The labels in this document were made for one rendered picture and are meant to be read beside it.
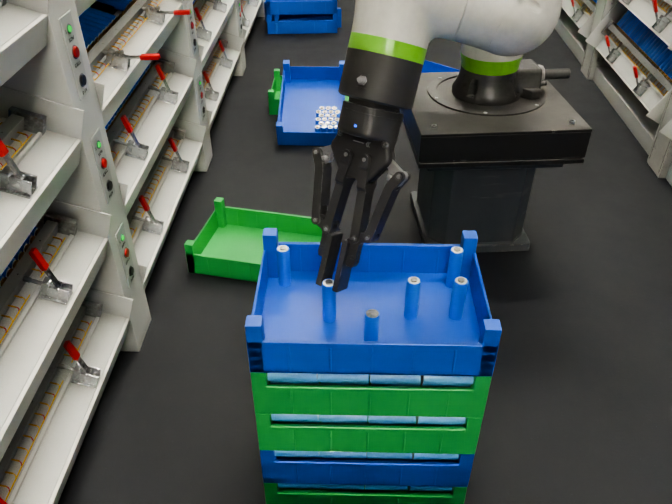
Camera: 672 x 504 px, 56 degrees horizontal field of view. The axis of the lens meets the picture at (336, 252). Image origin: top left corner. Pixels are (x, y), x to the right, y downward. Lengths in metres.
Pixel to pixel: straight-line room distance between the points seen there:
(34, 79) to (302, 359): 0.56
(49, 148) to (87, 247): 0.19
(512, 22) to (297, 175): 1.14
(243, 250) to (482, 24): 0.93
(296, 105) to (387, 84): 1.35
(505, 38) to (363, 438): 0.54
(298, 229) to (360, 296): 0.68
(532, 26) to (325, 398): 0.51
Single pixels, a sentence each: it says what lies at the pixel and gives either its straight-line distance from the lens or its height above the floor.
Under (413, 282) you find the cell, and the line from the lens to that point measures 0.83.
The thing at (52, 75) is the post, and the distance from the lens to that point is 1.03.
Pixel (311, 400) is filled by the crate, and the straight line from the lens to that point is 0.84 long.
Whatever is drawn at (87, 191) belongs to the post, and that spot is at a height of 0.37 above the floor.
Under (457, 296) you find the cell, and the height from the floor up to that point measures 0.37.
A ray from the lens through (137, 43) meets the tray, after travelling 1.41.
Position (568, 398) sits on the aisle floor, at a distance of 1.27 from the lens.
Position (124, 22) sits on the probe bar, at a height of 0.51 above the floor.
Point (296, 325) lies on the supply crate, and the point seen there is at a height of 0.32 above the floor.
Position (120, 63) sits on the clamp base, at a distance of 1.28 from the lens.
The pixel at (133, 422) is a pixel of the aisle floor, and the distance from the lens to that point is 1.21.
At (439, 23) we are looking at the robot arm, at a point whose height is 0.69.
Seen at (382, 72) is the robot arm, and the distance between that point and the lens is 0.75.
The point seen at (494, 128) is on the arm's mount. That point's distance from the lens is 1.31.
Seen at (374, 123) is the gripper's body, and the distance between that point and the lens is 0.76.
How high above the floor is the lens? 0.92
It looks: 37 degrees down
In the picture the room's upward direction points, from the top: straight up
